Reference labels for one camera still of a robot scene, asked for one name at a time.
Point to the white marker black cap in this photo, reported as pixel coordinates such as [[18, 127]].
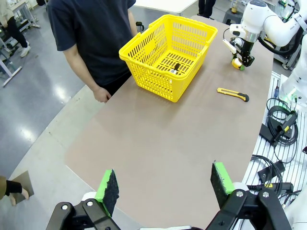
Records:
[[176, 67]]

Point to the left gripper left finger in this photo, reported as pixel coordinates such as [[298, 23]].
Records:
[[105, 191]]

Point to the brown cardboard sheet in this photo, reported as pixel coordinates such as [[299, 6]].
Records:
[[25, 182]]

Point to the yellow utility knife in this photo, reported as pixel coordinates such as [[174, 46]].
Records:
[[232, 93]]

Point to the dark plastic stool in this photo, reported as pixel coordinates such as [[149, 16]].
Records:
[[232, 18]]

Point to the person's right forearm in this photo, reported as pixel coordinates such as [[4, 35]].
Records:
[[80, 67]]

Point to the bystander hand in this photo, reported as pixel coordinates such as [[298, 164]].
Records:
[[20, 194]]

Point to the grey desk frame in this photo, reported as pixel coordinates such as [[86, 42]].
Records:
[[9, 72]]

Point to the bystander forearm black sleeve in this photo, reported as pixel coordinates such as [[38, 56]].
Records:
[[10, 187]]

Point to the screwdriver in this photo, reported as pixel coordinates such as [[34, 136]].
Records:
[[276, 88]]

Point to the bottle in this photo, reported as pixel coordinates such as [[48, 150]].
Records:
[[233, 6]]

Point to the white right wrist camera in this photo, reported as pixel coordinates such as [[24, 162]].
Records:
[[229, 45]]

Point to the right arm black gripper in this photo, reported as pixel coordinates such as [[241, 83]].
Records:
[[247, 49]]

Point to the white table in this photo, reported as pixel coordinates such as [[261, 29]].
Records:
[[165, 4]]

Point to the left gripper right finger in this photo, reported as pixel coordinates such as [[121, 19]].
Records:
[[223, 182]]

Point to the background person dark trousers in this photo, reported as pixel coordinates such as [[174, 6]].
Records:
[[206, 7]]

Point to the person's left forearm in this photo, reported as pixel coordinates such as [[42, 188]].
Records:
[[133, 24]]

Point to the black plug yellow label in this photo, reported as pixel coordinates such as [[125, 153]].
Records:
[[286, 124]]

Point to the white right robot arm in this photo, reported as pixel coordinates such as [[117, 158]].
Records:
[[275, 26]]

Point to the background person light shirt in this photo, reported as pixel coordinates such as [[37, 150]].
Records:
[[9, 24]]

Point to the person's right hand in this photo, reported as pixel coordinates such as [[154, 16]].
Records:
[[102, 94]]

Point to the person's navy shirt torso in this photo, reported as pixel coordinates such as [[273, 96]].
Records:
[[96, 36]]

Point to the yellow plastic shopping basket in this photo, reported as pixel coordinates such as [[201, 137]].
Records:
[[124, 51]]

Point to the grey background desk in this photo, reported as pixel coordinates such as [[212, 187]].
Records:
[[24, 12]]

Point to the black power adapter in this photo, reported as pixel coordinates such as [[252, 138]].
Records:
[[268, 171], [266, 133]]

